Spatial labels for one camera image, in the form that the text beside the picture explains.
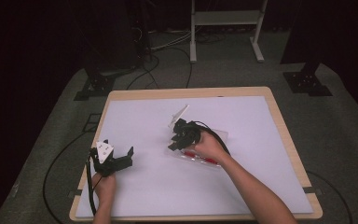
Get white table mat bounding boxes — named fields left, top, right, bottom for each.
left=75, top=95, right=314, bottom=218

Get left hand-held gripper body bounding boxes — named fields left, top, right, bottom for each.
left=89, top=139, right=120, bottom=178

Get right hand-held gripper black cable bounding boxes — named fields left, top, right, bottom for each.
left=192, top=120, right=354, bottom=224

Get white floor cables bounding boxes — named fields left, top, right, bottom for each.
left=148, top=30, right=194, bottom=52

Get black stand base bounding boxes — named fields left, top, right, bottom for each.
left=74, top=66, right=117, bottom=102
left=282, top=62, right=334, bottom=97

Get red pen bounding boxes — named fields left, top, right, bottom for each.
left=183, top=150, right=219, bottom=165

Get clear plastic pencil case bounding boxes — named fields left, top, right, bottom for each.
left=167, top=126, right=229, bottom=171

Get person's right hand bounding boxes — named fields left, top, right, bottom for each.
left=193, top=132, right=231, bottom=166

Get person's left hand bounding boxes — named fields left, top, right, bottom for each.
left=91, top=172, right=118, bottom=206

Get hand-held gripper black cable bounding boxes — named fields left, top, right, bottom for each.
left=86, top=155, right=98, bottom=217
left=192, top=120, right=354, bottom=224

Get black floor cable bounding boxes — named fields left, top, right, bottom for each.
left=42, top=132, right=91, bottom=224

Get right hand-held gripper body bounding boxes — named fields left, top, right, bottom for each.
left=168, top=104, right=205, bottom=147

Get white metal stand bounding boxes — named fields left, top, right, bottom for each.
left=189, top=0, right=269, bottom=64

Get left hand-held gripper black cable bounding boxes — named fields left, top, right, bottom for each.
left=86, top=155, right=98, bottom=217

